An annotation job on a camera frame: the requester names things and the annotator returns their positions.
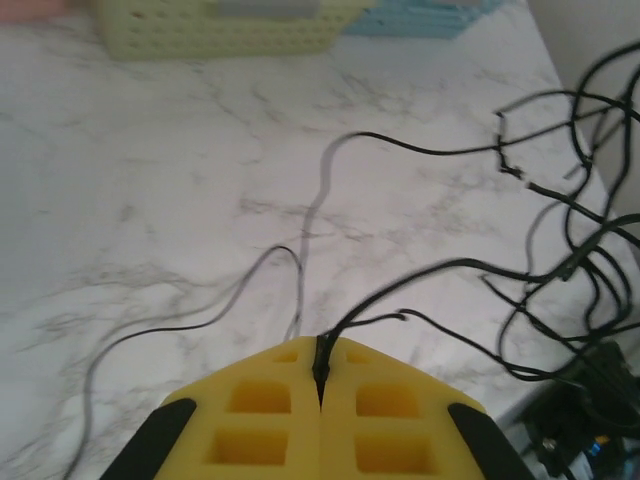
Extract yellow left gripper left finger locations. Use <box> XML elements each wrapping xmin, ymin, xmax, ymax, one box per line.
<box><xmin>98</xmin><ymin>335</ymin><xmax>322</xmax><ymax>480</ymax></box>

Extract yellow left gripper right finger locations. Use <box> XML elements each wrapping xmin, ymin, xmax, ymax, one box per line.
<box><xmin>318</xmin><ymin>336</ymin><xmax>535</xmax><ymax>480</ymax></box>

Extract green perforated plastic basket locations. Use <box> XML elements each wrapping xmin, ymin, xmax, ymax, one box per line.
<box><xmin>93</xmin><ymin>0</ymin><xmax>377</xmax><ymax>63</ymax></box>

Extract blue perforated plastic basket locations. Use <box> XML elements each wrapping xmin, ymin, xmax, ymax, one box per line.
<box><xmin>343</xmin><ymin>0</ymin><xmax>502</xmax><ymax>40</ymax></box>

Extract pink perforated plastic basket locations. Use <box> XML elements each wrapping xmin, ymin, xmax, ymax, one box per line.
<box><xmin>0</xmin><ymin>0</ymin><xmax>77</xmax><ymax>22</ymax></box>

